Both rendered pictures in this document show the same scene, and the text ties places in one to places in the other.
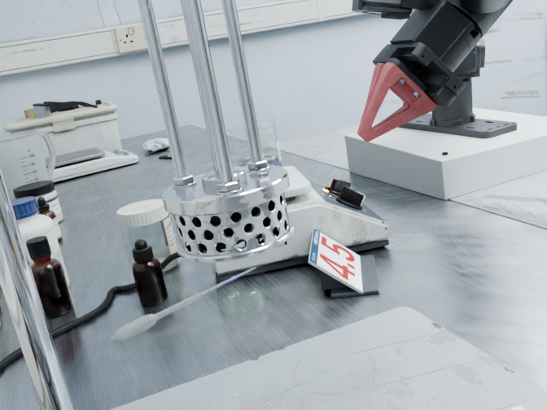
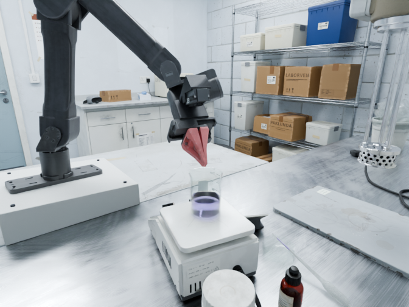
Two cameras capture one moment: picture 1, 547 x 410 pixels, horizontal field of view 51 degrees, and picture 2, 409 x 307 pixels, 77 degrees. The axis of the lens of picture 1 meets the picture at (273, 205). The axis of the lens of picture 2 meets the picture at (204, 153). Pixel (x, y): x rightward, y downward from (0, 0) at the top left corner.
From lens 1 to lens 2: 0.85 m
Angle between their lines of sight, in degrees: 103
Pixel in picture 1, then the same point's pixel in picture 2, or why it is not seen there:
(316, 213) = not seen: hidden behind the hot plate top
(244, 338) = (310, 247)
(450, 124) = (70, 175)
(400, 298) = (259, 211)
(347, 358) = (314, 214)
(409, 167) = (106, 200)
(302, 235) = not seen: hidden behind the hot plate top
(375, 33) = not seen: outside the picture
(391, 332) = (293, 208)
